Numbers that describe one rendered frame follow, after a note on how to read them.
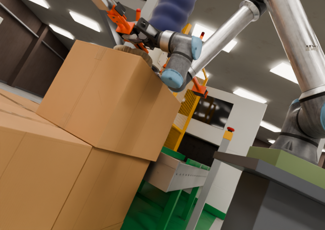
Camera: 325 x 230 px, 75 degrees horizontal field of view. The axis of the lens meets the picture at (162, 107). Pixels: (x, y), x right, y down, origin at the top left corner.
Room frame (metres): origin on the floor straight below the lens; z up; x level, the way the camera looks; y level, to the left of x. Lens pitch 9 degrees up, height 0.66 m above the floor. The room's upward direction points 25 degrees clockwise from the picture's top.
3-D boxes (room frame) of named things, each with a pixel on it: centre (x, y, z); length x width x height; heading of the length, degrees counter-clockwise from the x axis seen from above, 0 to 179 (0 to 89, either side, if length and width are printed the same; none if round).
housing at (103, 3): (0.78, 0.39, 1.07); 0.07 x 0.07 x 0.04; 64
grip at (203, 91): (1.35, -0.18, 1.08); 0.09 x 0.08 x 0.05; 64
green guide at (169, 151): (3.04, -0.33, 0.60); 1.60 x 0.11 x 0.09; 155
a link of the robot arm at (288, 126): (0.91, -0.60, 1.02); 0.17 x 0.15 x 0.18; 171
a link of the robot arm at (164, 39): (0.87, 0.10, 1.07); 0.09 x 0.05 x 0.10; 155
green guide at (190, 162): (2.81, -0.81, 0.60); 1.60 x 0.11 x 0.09; 155
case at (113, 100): (1.19, 0.21, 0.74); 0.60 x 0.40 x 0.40; 153
